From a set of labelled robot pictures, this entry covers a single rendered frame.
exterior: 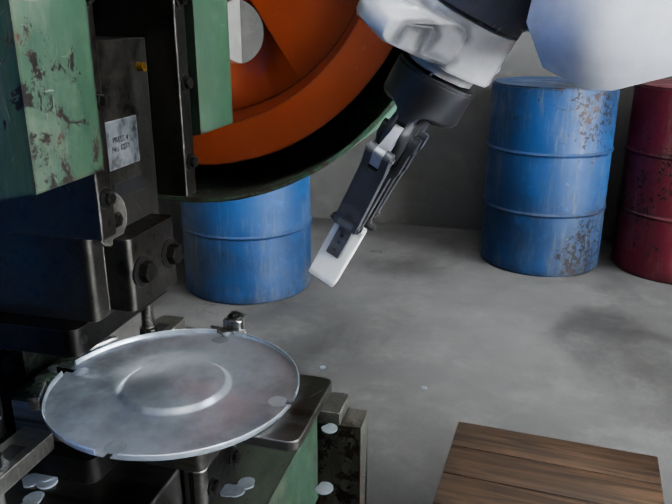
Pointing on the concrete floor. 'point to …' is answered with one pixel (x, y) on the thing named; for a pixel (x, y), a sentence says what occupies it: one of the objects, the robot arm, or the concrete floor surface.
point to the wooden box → (542, 471)
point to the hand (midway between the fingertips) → (337, 250)
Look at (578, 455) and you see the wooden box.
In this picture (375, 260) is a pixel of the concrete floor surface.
